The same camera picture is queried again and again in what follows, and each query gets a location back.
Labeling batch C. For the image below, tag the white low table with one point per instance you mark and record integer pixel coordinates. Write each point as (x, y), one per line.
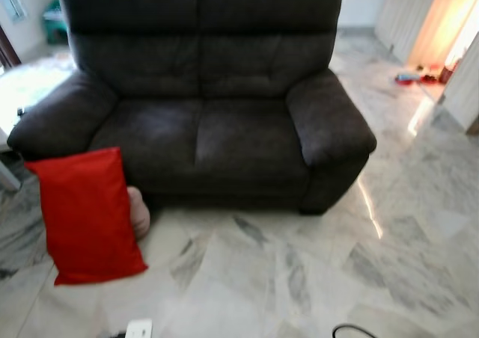
(26, 91)

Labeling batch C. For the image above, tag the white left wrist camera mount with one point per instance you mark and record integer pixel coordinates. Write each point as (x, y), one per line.
(139, 329)

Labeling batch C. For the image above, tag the dark brown fabric sofa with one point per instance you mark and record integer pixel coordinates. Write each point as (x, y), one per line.
(224, 91)

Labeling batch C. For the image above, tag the red pillow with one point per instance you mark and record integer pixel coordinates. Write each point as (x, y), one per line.
(86, 218)

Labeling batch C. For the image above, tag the teal plastic stool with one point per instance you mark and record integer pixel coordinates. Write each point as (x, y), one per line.
(54, 24)

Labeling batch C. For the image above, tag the red floor clutter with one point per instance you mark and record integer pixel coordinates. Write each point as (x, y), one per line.
(408, 78)

